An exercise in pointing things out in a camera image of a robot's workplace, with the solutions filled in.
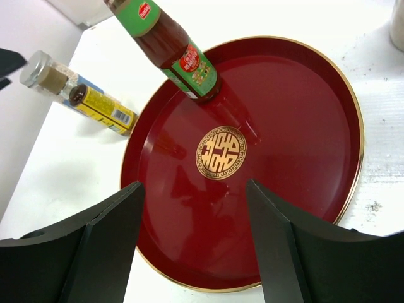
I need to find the red round tray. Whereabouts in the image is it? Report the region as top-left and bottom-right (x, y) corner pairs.
(121, 36), (364, 292)

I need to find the small yellow label bottle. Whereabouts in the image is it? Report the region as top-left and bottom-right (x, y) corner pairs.
(40, 68), (139, 137)

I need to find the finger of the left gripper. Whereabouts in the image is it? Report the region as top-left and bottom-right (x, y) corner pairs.
(0, 49), (27, 90)

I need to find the green label sauce bottle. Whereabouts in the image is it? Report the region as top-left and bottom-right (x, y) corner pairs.
(104, 0), (222, 103)

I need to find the grey lid spice shaker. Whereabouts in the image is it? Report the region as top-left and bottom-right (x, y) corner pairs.
(389, 0), (403, 52)

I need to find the tall silver lid jar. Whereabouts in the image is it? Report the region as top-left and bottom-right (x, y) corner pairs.
(20, 50), (120, 116)

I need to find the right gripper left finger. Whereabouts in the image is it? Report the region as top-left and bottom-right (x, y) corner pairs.
(1, 182), (145, 302)

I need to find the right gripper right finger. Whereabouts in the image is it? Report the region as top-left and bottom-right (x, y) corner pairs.
(246, 180), (403, 302)

